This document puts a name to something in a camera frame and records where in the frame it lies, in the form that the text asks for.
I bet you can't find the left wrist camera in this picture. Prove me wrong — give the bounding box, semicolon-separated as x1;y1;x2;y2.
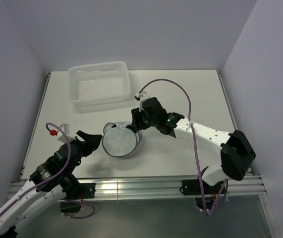
47;123;74;144

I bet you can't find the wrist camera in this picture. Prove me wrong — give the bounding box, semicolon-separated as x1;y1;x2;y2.
47;123;74;144
134;91;150;112

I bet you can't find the aluminium rail frame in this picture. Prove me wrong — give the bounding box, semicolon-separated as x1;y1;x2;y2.
7;70;281;238

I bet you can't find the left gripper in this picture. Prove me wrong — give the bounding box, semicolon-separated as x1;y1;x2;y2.
66;130;102;175

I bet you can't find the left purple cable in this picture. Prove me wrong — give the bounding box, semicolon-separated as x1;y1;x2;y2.
0;122;96;231

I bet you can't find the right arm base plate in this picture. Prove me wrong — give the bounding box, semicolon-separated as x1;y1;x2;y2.
179;179;228;195

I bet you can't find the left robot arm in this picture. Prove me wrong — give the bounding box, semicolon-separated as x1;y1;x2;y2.
0;130;103;237

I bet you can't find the white mesh laundry bag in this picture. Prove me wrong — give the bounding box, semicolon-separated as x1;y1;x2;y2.
102;121;143;158

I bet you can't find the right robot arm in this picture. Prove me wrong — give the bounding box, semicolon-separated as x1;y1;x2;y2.
131;96;256;193

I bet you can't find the white plastic basket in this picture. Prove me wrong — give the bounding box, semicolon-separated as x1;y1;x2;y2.
66;61;131;107

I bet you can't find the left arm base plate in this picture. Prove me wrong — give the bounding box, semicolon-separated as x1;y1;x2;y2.
66;182;96;200

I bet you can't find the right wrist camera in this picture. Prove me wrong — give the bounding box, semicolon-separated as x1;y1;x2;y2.
134;91;150;112

